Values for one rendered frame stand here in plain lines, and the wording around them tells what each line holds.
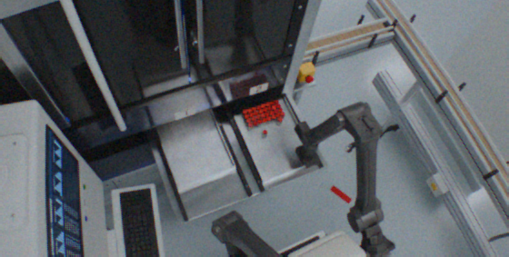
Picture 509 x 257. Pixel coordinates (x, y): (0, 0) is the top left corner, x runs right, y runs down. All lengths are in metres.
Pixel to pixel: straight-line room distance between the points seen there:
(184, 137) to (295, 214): 1.11
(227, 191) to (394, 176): 1.52
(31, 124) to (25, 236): 0.31
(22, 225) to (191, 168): 0.88
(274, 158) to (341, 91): 1.42
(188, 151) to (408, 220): 1.68
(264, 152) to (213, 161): 0.23
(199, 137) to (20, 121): 0.86
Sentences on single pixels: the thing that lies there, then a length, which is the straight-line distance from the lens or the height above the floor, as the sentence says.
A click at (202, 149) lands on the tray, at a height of 0.88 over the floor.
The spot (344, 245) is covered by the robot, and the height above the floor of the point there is 1.36.
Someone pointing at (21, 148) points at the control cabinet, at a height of 1.58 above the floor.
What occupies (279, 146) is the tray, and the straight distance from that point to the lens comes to 1.77.
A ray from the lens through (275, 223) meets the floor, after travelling 2.57.
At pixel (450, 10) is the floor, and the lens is 4.14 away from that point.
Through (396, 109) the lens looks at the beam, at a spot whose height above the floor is 0.51.
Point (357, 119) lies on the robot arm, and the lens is 1.13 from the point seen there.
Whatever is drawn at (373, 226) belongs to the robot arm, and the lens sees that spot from 1.35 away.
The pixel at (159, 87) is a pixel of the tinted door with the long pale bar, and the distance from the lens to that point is 1.46.
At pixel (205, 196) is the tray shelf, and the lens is 1.67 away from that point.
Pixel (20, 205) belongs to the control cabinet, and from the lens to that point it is 1.05.
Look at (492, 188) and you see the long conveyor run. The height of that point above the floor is 0.89.
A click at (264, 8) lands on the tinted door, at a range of 1.31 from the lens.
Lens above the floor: 2.49
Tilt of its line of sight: 62 degrees down
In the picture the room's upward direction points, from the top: 11 degrees clockwise
